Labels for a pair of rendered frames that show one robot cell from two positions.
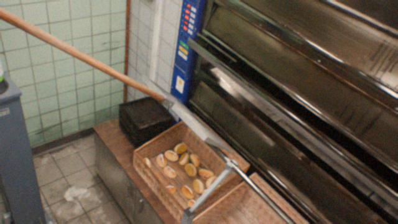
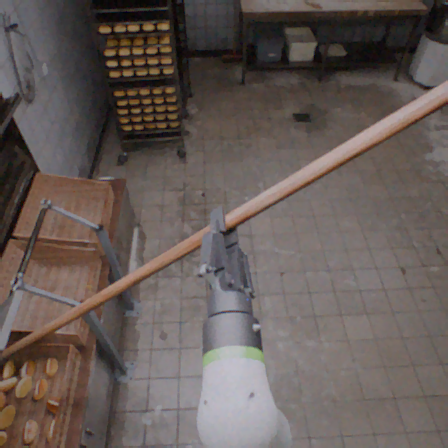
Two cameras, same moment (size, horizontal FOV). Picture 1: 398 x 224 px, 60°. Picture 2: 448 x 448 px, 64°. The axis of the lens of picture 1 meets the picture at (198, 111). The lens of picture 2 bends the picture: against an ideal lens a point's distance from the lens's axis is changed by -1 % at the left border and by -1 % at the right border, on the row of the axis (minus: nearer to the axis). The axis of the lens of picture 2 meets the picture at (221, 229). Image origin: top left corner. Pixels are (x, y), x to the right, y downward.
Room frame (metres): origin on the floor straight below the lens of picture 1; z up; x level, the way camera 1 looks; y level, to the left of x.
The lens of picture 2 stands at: (1.13, 0.99, 2.50)
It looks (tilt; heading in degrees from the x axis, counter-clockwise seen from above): 50 degrees down; 223
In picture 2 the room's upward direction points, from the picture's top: straight up
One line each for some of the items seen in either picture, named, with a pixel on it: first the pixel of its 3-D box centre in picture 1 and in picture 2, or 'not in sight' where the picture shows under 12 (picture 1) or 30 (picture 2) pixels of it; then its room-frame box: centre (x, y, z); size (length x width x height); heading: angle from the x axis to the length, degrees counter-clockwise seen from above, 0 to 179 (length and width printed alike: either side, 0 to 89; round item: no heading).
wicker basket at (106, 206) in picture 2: not in sight; (69, 213); (0.65, -0.86, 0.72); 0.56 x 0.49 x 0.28; 47
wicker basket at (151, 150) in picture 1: (188, 165); (9, 406); (1.48, -0.01, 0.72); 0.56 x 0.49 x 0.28; 47
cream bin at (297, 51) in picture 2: not in sight; (298, 44); (-3.26, -1.74, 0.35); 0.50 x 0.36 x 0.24; 48
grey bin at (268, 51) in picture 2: not in sight; (267, 44); (-2.95, -2.03, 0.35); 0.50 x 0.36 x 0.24; 46
